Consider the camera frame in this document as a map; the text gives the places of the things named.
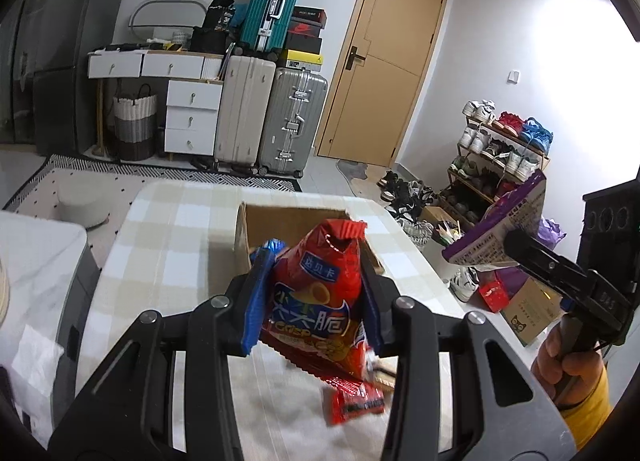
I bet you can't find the red chips snack bag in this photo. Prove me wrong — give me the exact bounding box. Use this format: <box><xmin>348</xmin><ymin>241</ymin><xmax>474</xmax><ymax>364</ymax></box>
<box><xmin>262</xmin><ymin>218</ymin><xmax>368</xmax><ymax>382</ymax></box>

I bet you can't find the purple white snack box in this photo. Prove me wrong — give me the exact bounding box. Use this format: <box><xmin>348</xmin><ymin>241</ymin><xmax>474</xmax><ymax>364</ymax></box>
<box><xmin>442</xmin><ymin>170</ymin><xmax>547</xmax><ymax>270</ymax></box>

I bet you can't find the small red snack packet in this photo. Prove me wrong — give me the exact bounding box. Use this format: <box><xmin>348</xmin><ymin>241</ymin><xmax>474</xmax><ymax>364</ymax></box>
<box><xmin>322</xmin><ymin>379</ymin><xmax>386</xmax><ymax>426</ymax></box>

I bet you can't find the yellow sleeve forearm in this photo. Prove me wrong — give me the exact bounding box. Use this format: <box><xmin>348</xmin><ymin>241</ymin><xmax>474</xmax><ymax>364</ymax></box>
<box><xmin>561</xmin><ymin>368</ymin><xmax>612</xmax><ymax>450</ymax></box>

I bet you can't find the person's right hand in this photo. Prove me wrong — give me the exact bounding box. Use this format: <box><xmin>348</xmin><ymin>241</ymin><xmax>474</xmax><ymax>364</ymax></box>
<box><xmin>530</xmin><ymin>323</ymin><xmax>604</xmax><ymax>409</ymax></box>

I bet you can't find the SF cardboard box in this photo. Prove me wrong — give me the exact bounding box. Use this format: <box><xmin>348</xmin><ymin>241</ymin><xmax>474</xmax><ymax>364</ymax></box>
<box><xmin>233</xmin><ymin>202</ymin><xmax>356</xmax><ymax>275</ymax></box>

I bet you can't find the purple bag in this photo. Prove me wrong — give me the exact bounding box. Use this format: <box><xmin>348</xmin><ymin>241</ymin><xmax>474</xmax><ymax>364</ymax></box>
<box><xmin>537</xmin><ymin>218</ymin><xmax>566</xmax><ymax>251</ymax></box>

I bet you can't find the cat print cardboard box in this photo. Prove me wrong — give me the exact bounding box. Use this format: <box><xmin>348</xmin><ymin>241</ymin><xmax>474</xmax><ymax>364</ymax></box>
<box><xmin>501</xmin><ymin>278</ymin><xmax>562</xmax><ymax>346</ymax></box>

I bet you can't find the checked tablecloth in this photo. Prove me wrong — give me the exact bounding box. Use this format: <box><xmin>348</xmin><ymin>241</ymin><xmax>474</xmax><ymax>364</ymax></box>
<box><xmin>76</xmin><ymin>181</ymin><xmax>463</xmax><ymax>460</ymax></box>

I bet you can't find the white trash bin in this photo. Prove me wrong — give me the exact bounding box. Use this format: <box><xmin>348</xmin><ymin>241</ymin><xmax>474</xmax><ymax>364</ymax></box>
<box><xmin>435</xmin><ymin>220</ymin><xmax>464</xmax><ymax>247</ymax></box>

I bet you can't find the wooden shoe rack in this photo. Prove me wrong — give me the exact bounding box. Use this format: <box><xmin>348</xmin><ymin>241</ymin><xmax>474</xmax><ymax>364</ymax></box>
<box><xmin>438</xmin><ymin>117</ymin><xmax>550</xmax><ymax>229</ymax></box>

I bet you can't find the silver aluminium suitcase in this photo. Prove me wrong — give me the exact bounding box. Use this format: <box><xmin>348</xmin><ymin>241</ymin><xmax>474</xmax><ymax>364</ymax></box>
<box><xmin>257</xmin><ymin>68</ymin><xmax>328</xmax><ymax>178</ymax></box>

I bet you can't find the beige hard suitcase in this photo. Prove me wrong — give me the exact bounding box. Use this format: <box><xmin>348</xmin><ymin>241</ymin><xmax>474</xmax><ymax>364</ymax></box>
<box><xmin>214</xmin><ymin>56</ymin><xmax>276</xmax><ymax>169</ymax></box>

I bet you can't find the white drawer desk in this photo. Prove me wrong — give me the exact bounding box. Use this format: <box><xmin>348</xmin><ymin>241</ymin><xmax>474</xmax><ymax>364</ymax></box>
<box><xmin>88</xmin><ymin>48</ymin><xmax>224</xmax><ymax>157</ymax></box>

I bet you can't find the round grey pouf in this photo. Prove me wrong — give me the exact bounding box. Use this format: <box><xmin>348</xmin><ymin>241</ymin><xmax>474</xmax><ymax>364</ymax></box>
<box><xmin>58</xmin><ymin>177</ymin><xmax>112</xmax><ymax>229</ymax></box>

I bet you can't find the woven laundry basket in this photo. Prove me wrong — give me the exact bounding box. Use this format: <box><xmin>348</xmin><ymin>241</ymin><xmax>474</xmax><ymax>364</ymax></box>
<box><xmin>113</xmin><ymin>83</ymin><xmax>157</xmax><ymax>161</ymax></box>

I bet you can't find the wooden door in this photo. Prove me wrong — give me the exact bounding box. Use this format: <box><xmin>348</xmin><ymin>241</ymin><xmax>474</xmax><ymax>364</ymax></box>
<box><xmin>316</xmin><ymin>0</ymin><xmax>447</xmax><ymax>166</ymax></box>

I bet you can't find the white marble side table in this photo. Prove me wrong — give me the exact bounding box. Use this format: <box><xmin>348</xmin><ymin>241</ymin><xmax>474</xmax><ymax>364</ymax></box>
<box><xmin>1</xmin><ymin>211</ymin><xmax>87</xmax><ymax>446</ymax></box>

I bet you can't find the stack of shoe boxes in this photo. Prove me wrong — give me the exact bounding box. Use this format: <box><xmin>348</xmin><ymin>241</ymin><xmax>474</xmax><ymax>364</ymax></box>
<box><xmin>278</xmin><ymin>5</ymin><xmax>328</xmax><ymax>73</ymax></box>

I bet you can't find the black refrigerator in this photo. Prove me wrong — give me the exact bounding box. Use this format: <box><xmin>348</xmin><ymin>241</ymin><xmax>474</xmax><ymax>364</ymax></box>
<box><xmin>32</xmin><ymin>0</ymin><xmax>122</xmax><ymax>156</ymax></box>

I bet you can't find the teal hard suitcase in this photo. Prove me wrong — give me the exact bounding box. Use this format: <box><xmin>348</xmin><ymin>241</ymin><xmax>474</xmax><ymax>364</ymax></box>
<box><xmin>240</xmin><ymin>0</ymin><xmax>297</xmax><ymax>54</ymax></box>

